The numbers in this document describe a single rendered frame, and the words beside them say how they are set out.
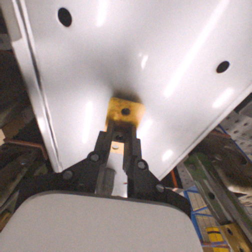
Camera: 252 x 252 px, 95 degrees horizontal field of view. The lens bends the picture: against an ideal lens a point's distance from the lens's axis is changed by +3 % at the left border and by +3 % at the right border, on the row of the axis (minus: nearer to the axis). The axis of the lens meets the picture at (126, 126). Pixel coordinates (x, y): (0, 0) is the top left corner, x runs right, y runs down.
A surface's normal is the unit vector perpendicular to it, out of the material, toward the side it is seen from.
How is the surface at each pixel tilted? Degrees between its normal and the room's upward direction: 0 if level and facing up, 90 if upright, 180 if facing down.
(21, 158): 90
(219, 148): 90
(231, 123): 0
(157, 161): 0
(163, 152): 0
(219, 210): 78
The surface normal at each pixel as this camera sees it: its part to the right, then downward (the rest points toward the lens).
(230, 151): 0.24, -0.72
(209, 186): -0.96, -0.07
